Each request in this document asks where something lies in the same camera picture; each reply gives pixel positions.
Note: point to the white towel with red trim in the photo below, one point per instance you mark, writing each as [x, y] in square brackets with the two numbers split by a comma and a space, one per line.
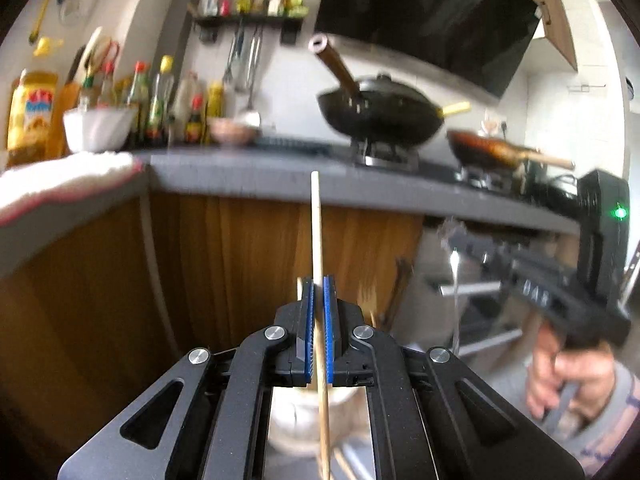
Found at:
[65, 177]

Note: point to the wooden chopstick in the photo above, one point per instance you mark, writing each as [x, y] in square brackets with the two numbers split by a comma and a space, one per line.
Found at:
[316, 230]

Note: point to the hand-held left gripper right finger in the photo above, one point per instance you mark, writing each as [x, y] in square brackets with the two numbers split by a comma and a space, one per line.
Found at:
[328, 332]

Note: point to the gas stove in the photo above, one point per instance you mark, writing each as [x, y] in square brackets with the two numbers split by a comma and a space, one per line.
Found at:
[390, 157]

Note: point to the yellow labelled jar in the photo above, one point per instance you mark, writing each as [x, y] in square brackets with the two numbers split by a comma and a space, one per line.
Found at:
[32, 117]

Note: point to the white bowl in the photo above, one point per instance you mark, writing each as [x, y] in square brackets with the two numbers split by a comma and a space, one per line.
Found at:
[99, 129]

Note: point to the cream ceramic utensil holder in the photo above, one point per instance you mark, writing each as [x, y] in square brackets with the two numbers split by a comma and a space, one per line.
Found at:
[295, 425]

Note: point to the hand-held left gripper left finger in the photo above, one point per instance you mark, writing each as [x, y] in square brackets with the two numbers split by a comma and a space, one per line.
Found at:
[308, 332]

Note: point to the black range hood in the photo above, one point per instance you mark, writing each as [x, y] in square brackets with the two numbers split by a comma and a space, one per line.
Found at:
[425, 15]

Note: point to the person's right forearm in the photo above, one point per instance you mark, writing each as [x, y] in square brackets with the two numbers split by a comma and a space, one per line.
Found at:
[612, 420]

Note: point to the wooden wall cabinet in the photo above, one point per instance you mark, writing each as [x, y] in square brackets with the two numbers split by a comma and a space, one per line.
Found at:
[545, 5]

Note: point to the hanging metal tongs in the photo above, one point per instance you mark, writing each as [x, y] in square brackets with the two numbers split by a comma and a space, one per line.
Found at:
[254, 55]

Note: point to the small brown bowl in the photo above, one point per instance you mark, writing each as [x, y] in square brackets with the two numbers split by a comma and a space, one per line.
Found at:
[231, 131]

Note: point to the wooden base cabinet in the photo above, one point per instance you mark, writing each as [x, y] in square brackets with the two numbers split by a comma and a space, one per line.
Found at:
[225, 260]

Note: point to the person's right hand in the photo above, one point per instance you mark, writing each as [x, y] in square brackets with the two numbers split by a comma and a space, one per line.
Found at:
[580, 372]

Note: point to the black wall spice shelf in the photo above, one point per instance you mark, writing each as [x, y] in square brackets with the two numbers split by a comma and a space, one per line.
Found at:
[250, 22]

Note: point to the hanging kitchen tool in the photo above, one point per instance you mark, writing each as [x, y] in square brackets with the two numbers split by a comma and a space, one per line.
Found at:
[234, 52]

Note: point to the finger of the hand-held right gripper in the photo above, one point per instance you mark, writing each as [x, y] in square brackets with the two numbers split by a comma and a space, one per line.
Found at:
[487, 250]

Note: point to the stainless steel oven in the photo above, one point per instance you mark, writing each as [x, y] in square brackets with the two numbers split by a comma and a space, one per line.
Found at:
[482, 312]

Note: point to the row of sauce bottles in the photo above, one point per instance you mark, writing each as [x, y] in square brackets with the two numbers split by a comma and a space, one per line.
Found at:
[160, 105]

